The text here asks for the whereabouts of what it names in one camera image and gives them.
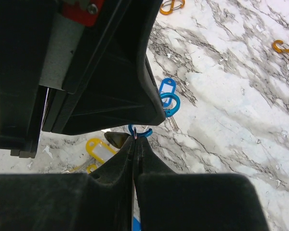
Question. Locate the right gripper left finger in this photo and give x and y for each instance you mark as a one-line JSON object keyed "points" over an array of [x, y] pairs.
{"points": [[100, 201]]}

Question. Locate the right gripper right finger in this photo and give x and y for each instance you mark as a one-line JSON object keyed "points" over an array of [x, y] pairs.
{"points": [[169, 201]]}

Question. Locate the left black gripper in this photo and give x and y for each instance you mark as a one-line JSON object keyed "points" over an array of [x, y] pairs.
{"points": [[85, 59]]}

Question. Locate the yellow key tag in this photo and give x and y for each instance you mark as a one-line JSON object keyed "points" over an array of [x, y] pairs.
{"points": [[99, 150]]}

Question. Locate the blue key tag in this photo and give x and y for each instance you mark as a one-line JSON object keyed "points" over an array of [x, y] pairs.
{"points": [[168, 85], [136, 225]]}

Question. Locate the blue carabiner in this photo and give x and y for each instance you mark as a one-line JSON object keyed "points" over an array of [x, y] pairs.
{"points": [[133, 131]]}

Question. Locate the orange s carabiner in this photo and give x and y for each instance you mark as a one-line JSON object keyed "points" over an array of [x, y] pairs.
{"points": [[281, 47], [170, 6]]}

